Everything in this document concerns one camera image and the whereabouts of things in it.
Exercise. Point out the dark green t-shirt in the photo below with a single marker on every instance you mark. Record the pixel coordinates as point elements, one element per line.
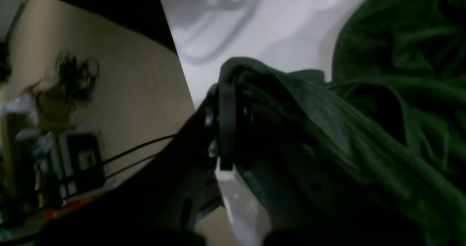
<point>392,119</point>

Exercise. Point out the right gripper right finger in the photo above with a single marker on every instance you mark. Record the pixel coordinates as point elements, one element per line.
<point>308,200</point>

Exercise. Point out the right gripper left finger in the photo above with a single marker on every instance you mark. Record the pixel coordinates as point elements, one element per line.
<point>159,204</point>

